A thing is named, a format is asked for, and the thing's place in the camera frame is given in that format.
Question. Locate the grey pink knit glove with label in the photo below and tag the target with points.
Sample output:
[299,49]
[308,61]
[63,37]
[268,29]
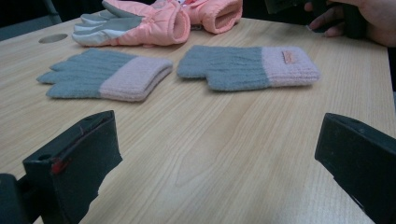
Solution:
[243,67]

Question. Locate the grey and pink knit glove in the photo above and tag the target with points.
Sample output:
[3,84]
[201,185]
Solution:
[102,74]

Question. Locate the dark grey chair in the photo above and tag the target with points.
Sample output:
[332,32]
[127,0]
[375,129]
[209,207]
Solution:
[28,25]

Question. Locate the pink ski glove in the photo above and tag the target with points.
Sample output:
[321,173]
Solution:
[218,14]
[149,26]

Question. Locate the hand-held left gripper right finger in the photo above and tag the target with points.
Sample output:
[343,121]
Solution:
[361,158]

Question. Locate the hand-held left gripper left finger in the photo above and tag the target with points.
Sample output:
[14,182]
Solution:
[77,155]

